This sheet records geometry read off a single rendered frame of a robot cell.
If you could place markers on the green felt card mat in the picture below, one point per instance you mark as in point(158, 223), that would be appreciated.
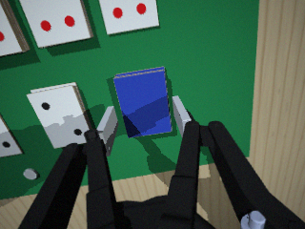
point(207, 48)

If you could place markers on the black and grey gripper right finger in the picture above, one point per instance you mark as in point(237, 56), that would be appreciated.
point(254, 206)

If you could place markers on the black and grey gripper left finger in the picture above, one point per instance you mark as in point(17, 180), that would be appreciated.
point(53, 205)

